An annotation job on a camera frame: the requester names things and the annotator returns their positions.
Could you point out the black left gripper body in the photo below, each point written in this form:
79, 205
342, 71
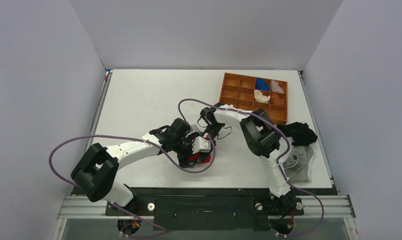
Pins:
183, 149

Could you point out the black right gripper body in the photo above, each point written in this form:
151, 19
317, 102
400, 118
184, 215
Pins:
213, 129

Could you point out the red underwear white trim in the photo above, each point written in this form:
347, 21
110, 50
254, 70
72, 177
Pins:
203, 158

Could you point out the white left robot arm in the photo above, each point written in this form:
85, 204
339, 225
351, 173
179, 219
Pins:
96, 171

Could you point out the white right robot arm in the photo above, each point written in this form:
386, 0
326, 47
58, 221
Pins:
262, 137

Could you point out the cream rolled underwear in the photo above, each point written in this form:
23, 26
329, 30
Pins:
260, 97

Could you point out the blue rolled underwear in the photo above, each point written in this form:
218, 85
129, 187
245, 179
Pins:
261, 84

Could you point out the orange rolled underwear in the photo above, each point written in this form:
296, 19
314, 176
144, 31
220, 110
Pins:
277, 100

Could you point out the black underwear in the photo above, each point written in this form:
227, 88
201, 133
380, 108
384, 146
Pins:
300, 133

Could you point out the grey underwear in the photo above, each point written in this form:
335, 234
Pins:
298, 164

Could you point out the wooden compartment tray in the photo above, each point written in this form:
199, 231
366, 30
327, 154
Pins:
252, 93

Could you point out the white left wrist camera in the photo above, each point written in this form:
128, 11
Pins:
201, 145

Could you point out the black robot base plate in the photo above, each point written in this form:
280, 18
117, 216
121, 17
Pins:
201, 209

